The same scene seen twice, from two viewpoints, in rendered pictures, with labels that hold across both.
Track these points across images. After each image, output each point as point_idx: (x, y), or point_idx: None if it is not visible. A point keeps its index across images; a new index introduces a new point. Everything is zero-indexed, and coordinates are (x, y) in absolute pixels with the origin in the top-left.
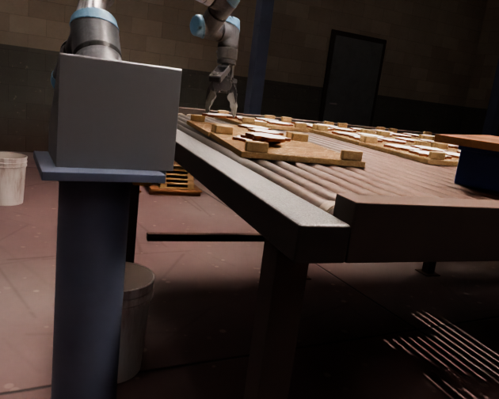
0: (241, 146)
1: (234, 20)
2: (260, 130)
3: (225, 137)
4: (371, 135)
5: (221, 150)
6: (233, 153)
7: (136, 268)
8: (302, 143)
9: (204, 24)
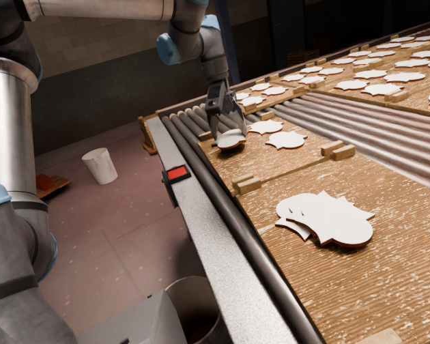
0: (318, 298)
1: (209, 21)
2: (280, 140)
3: (261, 216)
4: (397, 89)
5: (277, 291)
6: (313, 333)
7: (203, 280)
8: (359, 170)
9: (175, 47)
